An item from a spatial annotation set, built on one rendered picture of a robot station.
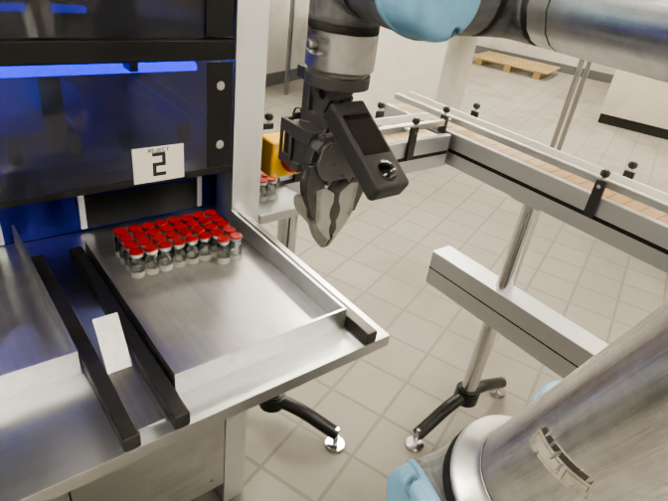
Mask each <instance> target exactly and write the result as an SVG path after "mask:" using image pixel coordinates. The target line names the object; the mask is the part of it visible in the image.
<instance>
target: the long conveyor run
mask: <svg viewBox="0 0 668 501"><path fill-rule="evenodd" d="M395 99H397V100H399V101H402V102H404V103H398V104H389V103H386V106H385V109H384V117H390V116H399V115H407V114H415V113H424V112H428V117H427V119H426V120H421V121H429V120H437V119H444V120H445V123H444V126H440V127H433V128H431V129H433V130H435V131H437V132H439V133H448V134H450V135H451V137H450V138H451V139H450V143H449V147H448V151H447V155H446V159H445V164H447V165H449V166H451V167H453V168H455V169H457V170H459V171H461V172H463V173H465V174H467V175H469V176H471V177H473V178H475V179H477V180H479V181H481V182H483V183H485V184H487V185H489V186H491V187H493V188H495V189H497V190H499V191H502V192H504V193H506V194H508V195H510V196H512V197H514V198H516V199H518V200H520V201H522V202H524V203H526V204H528V205H530V206H532V207H534V208H536V209H538V210H540V211H542V212H544V213H546V214H548V215H550V216H552V217H554V218H556V219H558V220H560V221H562V222H564V223H566V224H568V225H570V226H572V227H575V228H577V229H579V230H581V231H583V232H585V233H587V234H589V235H591V236H593V237H595V238H597V239H599V240H601V241H603V242H605V243H607V244H609V245H611V246H613V247H615V248H617V249H619V250H621V251H624V252H626V253H628V254H630V255H632V256H634V257H636V258H638V259H640V260H642V261H644V262H647V263H649V264H651V265H653V266H655V267H657V268H659V269H661V270H663V271H665V272H667V273H668V194H667V193H664V192H662V191H659V190H656V189H654V188H651V187H649V186H646V185H644V184H641V183H639V182H636V181H634V180H633V178H634V175H635V173H634V172H632V170H633V169H636V168H637V166H638V163H637V162H636V161H630V162H629V163H628V165H627V166H628V168H629V170H627V169H626V170H624V172H623V175H622V176H621V175H619V174H616V173H614V172H611V171H609V170H607V169H604V168H601V167H599V166H596V165H594V164H591V163H589V162H586V161H584V160H581V159H580V158H577V157H575V156H572V155H570V154H567V153H565V152H562V151H560V150H557V149H555V148H552V147H550V146H547V145H545V144H542V143H540V142H537V141H535V140H532V139H530V138H527V137H524V136H522V135H519V134H517V133H514V132H512V131H509V130H507V129H504V128H502V127H499V126H497V125H494V124H492V123H489V122H487V121H484V120H482V119H479V118H478V115H479V112H478V111H477V109H478V108H480V105H481V104H480V103H479V102H475V103H473V108H475V109H474V110H471V113H470V115H469V114H467V113H464V112H462V111H459V110H457V109H454V108H452V107H450V106H447V105H444V104H442V103H439V102H437V101H434V100H432V99H429V98H427V97H424V96H422V95H419V94H417V93H414V92H412V91H410V95H409V97H407V96H405V95H403V94H400V93H398V92H397V93H396V94H395Z"/></svg>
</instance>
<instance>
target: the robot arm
mask: <svg viewBox="0 0 668 501"><path fill-rule="evenodd" d="M307 24H308V26H307V37H306V48H305V60H304V63H305V64H306V65H304V64H297V75H296V76H297V77H299V78H301V79H304V83H303V93H302V104H301V107H296V108H299V109H300V111H296V112H295V110H296V108H295V109H294V110H293V112H292V115H289V116H282V117H281V122H280V135H279V148H278V159H280V160H281V161H283V162H284V163H286V164H287V167H289V168H290V169H292V170H293V171H295V172H296V173H299V172H304V173H303V174H302V176H301V178H300V194H295V195H294V198H293V204H294V207H295V209H296V211H297V212H298V213H299V214H300V215H301V217H302V218H303V219H304V220H305V221H306V223H307V224H308V226H309V230H310V232H311V235H312V237H313V239H314V240H315V241H316V242H317V244H318V245H319V246H320V247H321V248H325V247H328V246H329V245H330V244H331V243H332V241H333V240H334V239H335V237H336V236H337V235H338V233H339V232H340V231H341V229H342V228H343V227H344V225H345V224H346V222H347V221H348V219H349V217H350V215H351V213H352V212H353V211H355V209H356V207H357V204H358V202H359V200H360V198H361V196H362V194H363V192H364V194H365V196H366V197H367V199H368V200H370V201H375V200H379V199H384V198H388V197H392V196H396V195H400V194H401V193H402V192H403V191H404V189H405V188H406V187H407V186H408V184H409V179H408V177H407V176H406V174H405V172H404V170H403V169H402V167H401V165H400V163H399V162H398V160H397V158H396V157H395V155H394V153H393V151H392V150H391V148H390V146H389V144H388V143H387V141H386V139H385V137H384V136H383V134H382V132H381V130H380V129H379V127H378V125H377V123H376V122H375V120H374V118H373V116H372V115H371V113H370V111H369V109H368V108H367V106H366V104H365V103H364V102H363V101H362V100H356V101H353V96H352V95H353V93H357V92H364V91H367V90H368V89H369V85H370V79H371V76H370V74H371V73H372V72H373V71H374V67H375V61H376V55H377V49H378V42H379V36H380V27H384V28H386V29H389V30H392V31H394V32H395V33H396V34H398V35H400V36H402V37H404V38H407V39H410V40H414V41H425V42H429V43H441V42H445V41H448V40H449V39H451V38H452V37H454V36H471V37H490V38H503V39H509V40H513V41H517V42H520V43H524V44H527V45H531V46H535V47H539V48H543V49H546V50H550V51H553V52H557V53H561V54H564V55H568V56H571V57H575V58H579V59H582V60H586V61H589V62H593V63H597V64H600V65H604V66H607V67H611V68H614V69H618V70H622V71H625V72H629V73H632V74H636V75H640V76H643V77H647V78H650V79H654V80H657V81H661V82H665V83H668V0H310V1H309V12H308V23H307ZM294 119H299V120H294ZM283 133H284V140H283ZM282 146H283V151H282ZM325 185H326V186H328V188H325ZM387 500H388V501H667V500H668V300H667V301H666V302H664V303H663V304H662V305H660V306H659V307H658V308H656V309H655V310H654V311H652V312H651V313H650V314H648V315H647V316H646V317H644V318H643V319H642V320H640V321H639V322H638V323H636V324H635V325H634V326H633V327H631V328H630V329H629V330H627V331H626V332H625V333H623V334H622V335H621V336H619V337H618V338H617V339H615V340H614V341H613V342H611V343H610V344H609V345H607V346H606V347H605V348H603V349H602V350H601V351H599V352H598V353H597V354H595V355H594V356H593V357H591V358H590V359H589V360H587V361H586V362H585V363H583V364H582V365H581V366H579V367H578V368H577V369H575V370H574V371H573V372H571V373H570V374H569V375H567V376H566V377H565V378H563V379H562V380H557V381H552V382H550V383H548V384H546V385H545V386H544V387H543V388H542V389H541V390H540V392H539V393H538V394H536V395H535V396H534V399H533V401H532V402H531V403H530V404H529V405H527V406H526V407H525V408H523V409H522V410H521V411H519V412H518V413H517V414H516V415H514V416H513V417H509V416H501V415H495V416H487V417H482V418H480V419H478V420H476V421H474V422H472V423H471V424H469V425H468V426H467V427H466V428H465V429H463V430H462V431H461V432H459V433H458V434H457V435H456V436H455V437H453V438H452V439H451V440H450V441H449V442H447V443H446V444H445V445H444V446H442V447H440V448H439V449H437V450H435V451H433V452H431V453H429V454H427V455H425V456H422V457H420V458H417V459H413V458H411V459H408V461H407V463H406V464H404V465H402V466H400V467H397V468H396V469H395V470H394V471H393V472H392V473H391V475H390V477H389V480H388V485H387Z"/></svg>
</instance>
